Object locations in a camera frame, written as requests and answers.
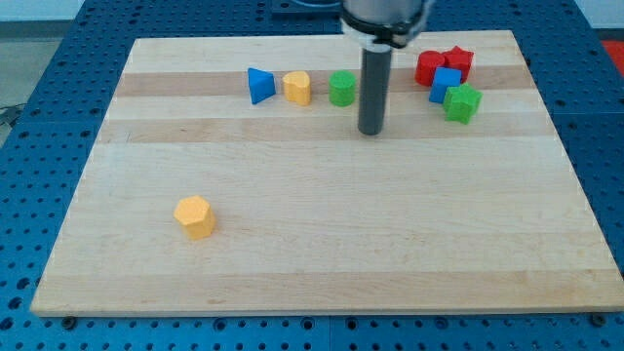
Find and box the yellow hexagon block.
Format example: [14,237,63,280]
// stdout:
[174,195,216,240]

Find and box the blue triangle block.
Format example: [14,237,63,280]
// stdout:
[248,67,276,104]

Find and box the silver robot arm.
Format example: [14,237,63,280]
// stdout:
[340,0,433,136]

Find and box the wooden board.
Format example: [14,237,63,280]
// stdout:
[31,30,623,317]

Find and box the green star block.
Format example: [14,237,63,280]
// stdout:
[443,83,483,125]

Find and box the blue cube block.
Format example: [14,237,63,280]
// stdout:
[429,67,462,103]

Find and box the red star block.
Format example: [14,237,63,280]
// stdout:
[442,46,474,83]

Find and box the yellow heart block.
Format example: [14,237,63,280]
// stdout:
[282,71,311,106]

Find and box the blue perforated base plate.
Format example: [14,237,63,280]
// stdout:
[1,1,623,350]

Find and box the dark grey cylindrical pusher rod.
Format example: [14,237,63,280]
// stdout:
[358,47,393,136]

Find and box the red cylinder block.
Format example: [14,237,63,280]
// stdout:
[414,51,446,87]

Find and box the green cylinder block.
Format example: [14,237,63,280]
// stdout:
[329,70,356,107]

